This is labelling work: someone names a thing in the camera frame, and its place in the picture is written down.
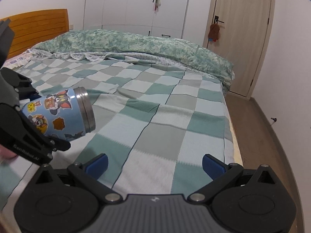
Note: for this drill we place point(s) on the green floral duvet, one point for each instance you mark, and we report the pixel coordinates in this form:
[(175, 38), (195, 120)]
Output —
[(98, 45)]

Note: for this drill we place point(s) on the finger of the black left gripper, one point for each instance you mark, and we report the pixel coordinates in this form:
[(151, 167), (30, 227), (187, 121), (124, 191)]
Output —
[(29, 143)]

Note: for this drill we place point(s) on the white wardrobe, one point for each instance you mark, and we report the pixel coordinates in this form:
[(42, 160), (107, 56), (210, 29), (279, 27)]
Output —
[(136, 16)]

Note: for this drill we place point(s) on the blue cartoon sticker steel cup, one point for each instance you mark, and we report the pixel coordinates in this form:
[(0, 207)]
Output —
[(66, 115)]

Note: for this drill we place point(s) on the beige wooden door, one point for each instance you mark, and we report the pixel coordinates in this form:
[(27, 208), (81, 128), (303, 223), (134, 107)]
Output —
[(243, 38)]

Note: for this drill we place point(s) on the orange wooden headboard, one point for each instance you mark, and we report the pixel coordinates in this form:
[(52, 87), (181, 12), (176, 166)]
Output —
[(31, 28)]

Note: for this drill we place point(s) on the black door handle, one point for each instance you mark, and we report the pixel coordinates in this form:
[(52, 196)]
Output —
[(216, 20)]

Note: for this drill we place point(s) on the brown plush toy on handle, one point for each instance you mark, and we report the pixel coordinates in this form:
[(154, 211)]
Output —
[(213, 34)]

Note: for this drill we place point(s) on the checkered green white bedspread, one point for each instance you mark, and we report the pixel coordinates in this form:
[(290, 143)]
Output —
[(155, 123)]

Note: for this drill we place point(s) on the floral ruffled pillow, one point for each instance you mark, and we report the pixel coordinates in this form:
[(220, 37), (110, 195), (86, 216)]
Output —
[(25, 57)]

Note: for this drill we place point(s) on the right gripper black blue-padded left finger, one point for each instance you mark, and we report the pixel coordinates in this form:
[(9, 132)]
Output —
[(65, 200)]

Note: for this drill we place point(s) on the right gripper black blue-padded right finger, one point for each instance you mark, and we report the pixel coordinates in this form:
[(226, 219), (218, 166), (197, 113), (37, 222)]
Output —
[(245, 200)]

